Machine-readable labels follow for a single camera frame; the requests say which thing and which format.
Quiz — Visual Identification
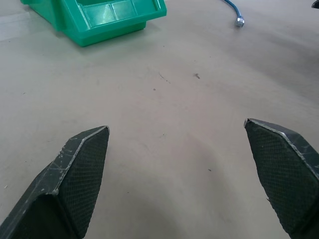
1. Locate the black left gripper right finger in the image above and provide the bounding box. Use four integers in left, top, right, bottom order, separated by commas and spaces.
244, 118, 319, 239

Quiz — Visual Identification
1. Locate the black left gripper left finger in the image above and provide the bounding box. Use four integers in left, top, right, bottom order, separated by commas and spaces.
0, 125, 110, 239

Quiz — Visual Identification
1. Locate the green plastic storage bin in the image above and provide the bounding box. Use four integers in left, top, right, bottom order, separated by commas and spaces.
19, 0, 167, 47

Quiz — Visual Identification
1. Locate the blue cable with metal tip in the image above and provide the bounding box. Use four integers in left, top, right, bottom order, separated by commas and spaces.
223, 0, 246, 27

